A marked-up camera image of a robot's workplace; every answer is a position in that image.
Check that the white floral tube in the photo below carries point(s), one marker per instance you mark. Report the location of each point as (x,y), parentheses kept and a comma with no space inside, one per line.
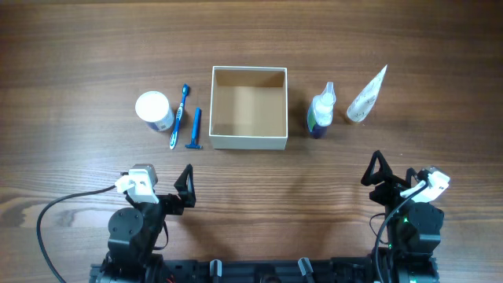
(364,102)

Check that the white round container blue label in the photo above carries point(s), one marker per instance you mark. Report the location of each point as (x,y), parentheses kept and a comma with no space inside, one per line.
(155,110)

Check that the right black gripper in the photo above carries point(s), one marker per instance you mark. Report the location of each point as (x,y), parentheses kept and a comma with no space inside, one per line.
(384,189)

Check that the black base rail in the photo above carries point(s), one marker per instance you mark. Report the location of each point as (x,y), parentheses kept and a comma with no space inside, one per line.
(302,270)

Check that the clear bottle blue liquid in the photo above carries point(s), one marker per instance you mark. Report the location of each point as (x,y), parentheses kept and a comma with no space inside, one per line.
(320,112)

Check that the cardboard box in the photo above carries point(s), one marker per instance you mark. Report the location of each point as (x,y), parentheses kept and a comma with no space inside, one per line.
(249,108)

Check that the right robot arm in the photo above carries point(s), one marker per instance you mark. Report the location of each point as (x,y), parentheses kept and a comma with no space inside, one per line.
(410,232)

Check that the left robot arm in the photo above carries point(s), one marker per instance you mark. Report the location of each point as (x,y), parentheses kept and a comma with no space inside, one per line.
(133,231)

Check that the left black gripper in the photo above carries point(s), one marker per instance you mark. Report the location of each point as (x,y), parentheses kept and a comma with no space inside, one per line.
(173,202)

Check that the blue disposable razor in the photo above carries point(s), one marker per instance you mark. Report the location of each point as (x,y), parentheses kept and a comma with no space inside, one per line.
(195,131)

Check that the blue white toothbrush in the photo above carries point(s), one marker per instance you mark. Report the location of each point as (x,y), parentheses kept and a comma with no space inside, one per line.
(178,118)

